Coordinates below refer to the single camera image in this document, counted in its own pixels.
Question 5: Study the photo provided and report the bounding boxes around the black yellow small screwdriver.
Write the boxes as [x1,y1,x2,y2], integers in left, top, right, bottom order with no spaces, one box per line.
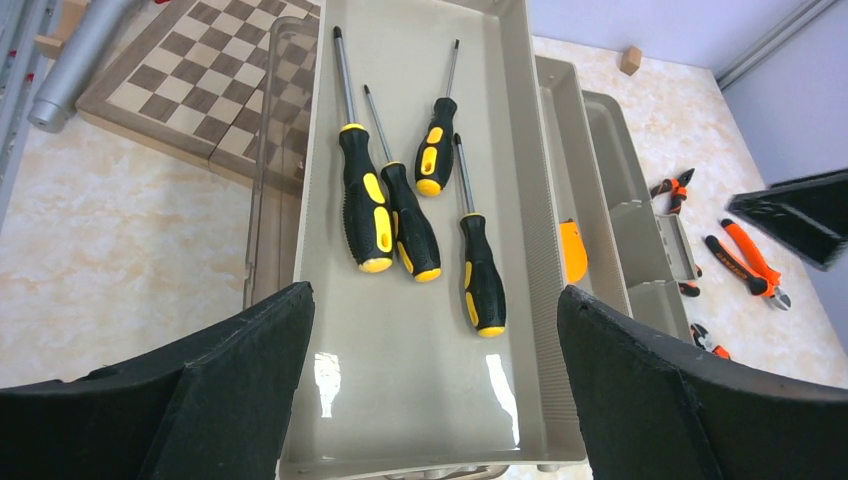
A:
[414,39,460,197]

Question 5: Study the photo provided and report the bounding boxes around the orange tape measure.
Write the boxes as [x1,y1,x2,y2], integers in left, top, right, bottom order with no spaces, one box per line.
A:
[559,219,588,284]

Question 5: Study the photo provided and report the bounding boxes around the black yellow medium screwdriver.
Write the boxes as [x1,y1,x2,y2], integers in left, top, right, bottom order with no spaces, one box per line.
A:
[363,84,441,283]

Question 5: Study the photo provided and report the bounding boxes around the aluminium frame rail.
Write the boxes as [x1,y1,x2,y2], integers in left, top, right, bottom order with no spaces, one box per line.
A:
[716,0,841,91]

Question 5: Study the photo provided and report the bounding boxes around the black yellow long screwdriver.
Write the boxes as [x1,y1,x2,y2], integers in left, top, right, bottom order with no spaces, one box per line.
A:
[453,133,507,338]

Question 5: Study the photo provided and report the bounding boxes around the orange diagonal cutting pliers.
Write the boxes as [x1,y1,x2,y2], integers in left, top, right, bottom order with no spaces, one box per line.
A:
[704,218,792,311]

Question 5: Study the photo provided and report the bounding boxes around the small wooden block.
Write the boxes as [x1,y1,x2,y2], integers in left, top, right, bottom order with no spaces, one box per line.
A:
[619,45,643,76]

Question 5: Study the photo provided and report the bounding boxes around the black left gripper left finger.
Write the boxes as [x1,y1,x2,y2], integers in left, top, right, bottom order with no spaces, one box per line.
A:
[1,282,315,479]

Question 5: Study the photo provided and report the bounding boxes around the black yellow large screwdriver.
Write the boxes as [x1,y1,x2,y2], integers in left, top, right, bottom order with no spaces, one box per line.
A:
[333,26,393,273]

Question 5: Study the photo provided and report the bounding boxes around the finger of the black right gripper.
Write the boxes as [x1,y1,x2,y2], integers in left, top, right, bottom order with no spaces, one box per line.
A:
[726,169,847,271]

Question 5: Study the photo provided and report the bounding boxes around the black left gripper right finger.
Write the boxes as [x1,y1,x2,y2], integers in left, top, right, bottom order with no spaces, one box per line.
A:
[557,285,847,479]

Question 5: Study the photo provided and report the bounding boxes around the translucent beige tool box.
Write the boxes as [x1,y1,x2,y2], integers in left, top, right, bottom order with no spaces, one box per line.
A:
[245,1,689,479]

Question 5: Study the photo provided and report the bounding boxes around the wooden chessboard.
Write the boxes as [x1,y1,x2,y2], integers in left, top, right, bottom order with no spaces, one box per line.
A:
[76,0,321,186]

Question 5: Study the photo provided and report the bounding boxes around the orange black end pliers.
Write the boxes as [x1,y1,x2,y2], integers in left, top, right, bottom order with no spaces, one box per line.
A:
[690,323,731,360]

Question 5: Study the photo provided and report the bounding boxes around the large orange combination pliers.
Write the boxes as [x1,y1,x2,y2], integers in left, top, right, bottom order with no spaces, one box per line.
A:
[677,265,703,298]

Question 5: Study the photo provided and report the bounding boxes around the orange long-nose pliers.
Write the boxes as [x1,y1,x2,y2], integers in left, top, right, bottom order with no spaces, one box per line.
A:
[649,168,695,215]

